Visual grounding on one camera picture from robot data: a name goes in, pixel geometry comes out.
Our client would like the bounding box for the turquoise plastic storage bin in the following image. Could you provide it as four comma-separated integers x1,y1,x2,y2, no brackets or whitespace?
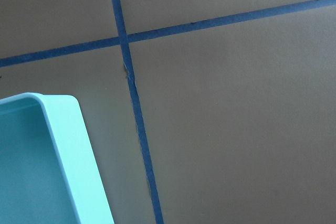
1,93,113,223

